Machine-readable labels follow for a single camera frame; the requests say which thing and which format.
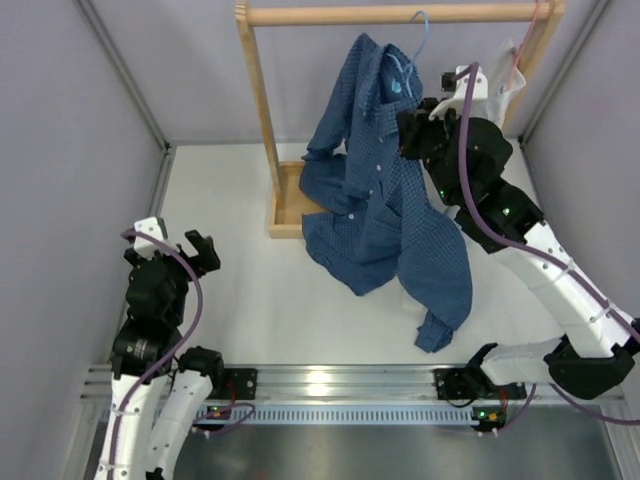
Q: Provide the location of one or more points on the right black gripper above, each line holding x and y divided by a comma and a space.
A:
413, 127

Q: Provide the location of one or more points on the left aluminium frame post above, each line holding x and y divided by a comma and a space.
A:
108, 45

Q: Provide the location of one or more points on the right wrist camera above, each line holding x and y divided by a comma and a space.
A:
466, 90

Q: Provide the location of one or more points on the white shirt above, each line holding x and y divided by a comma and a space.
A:
505, 81

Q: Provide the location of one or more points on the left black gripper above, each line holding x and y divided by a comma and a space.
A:
207, 259

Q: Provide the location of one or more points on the aluminium frame post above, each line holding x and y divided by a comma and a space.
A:
587, 28
108, 45

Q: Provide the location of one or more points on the pink wire hanger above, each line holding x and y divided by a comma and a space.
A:
517, 54

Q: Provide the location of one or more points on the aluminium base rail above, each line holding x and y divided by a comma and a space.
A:
314, 384

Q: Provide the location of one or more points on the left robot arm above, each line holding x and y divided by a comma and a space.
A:
156, 384

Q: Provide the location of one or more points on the grey slotted cable duct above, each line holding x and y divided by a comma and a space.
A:
411, 415

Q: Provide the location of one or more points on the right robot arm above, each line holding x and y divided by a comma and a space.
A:
595, 352

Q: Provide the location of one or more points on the blue checked shirt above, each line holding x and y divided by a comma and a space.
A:
377, 223

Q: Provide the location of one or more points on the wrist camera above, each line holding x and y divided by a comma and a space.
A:
154, 234
466, 90

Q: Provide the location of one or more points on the wooden clothes rack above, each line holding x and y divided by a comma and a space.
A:
288, 203

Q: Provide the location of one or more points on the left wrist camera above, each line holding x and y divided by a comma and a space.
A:
154, 234

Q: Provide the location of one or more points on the right aluminium frame post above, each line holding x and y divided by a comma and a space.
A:
587, 28

